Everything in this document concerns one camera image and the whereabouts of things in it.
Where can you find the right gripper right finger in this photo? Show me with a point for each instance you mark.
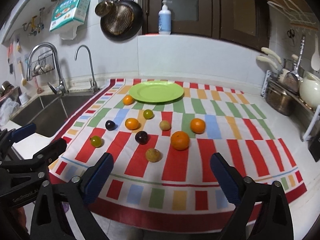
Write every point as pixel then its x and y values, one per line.
pixel 274 218

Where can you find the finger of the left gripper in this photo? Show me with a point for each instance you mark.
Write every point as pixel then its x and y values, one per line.
pixel 50 151
pixel 9 137

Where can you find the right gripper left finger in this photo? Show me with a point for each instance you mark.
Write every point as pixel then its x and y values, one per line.
pixel 49 220

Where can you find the green grape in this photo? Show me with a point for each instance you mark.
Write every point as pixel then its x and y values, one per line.
pixel 148 114
pixel 96 141

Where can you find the large orange mandarin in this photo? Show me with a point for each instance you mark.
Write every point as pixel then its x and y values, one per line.
pixel 180 140

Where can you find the tan longan front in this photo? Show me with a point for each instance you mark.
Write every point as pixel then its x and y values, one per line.
pixel 153 155

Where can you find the tan longan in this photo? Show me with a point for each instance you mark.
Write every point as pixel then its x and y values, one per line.
pixel 165 125
pixel 153 155

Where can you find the steel kitchen sink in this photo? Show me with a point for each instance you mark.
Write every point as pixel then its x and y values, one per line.
pixel 50 112

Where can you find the tall chrome faucet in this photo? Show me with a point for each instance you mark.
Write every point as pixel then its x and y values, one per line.
pixel 61 87

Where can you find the dark grape left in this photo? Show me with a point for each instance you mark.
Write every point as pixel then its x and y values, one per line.
pixel 110 125

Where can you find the dark grape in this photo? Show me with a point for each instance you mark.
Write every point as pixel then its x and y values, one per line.
pixel 110 125
pixel 141 137

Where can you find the small orange centre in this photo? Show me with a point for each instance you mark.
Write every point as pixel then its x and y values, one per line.
pixel 132 124

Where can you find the dark grape centre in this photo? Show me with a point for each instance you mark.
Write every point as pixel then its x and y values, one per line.
pixel 141 137

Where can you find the small orange near plate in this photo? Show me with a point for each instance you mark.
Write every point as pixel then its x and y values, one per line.
pixel 128 100

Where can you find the orange mandarin right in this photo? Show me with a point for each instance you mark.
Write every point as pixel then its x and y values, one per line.
pixel 197 125

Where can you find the steel pot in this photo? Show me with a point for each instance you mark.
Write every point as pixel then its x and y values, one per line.
pixel 279 100

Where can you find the colourful checked tablecloth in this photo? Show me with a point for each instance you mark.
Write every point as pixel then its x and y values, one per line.
pixel 161 179

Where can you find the tan longan centre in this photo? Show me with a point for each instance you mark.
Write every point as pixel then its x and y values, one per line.
pixel 165 125

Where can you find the green plate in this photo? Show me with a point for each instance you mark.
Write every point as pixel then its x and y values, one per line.
pixel 156 91

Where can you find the white ceramic jug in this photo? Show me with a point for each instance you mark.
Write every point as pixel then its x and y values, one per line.
pixel 309 90

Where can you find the steel ladle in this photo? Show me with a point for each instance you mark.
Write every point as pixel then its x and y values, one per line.
pixel 292 79

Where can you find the teal paper box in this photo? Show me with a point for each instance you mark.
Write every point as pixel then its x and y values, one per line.
pixel 68 16

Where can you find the white rice spoon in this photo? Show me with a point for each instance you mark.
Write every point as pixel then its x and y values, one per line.
pixel 315 59

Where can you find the small brass pan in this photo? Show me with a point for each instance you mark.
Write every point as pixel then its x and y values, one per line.
pixel 104 8

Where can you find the large black frying pan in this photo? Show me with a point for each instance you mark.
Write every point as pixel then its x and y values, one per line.
pixel 123 21

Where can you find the black scissors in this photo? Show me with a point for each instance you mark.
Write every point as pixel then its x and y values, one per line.
pixel 291 36

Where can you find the white blue pump bottle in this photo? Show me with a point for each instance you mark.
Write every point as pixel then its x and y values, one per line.
pixel 164 19

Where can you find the dark wooden cabinet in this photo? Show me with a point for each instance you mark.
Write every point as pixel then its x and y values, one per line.
pixel 244 22

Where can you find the wire sponge basket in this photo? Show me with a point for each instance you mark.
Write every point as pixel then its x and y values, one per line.
pixel 43 64

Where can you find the white knife handle lower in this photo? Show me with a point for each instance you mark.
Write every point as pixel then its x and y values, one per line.
pixel 267 60

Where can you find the white knife handle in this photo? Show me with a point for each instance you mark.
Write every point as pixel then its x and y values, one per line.
pixel 267 60
pixel 271 53

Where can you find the white knife handle upper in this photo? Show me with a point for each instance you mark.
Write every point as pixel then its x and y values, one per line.
pixel 271 53

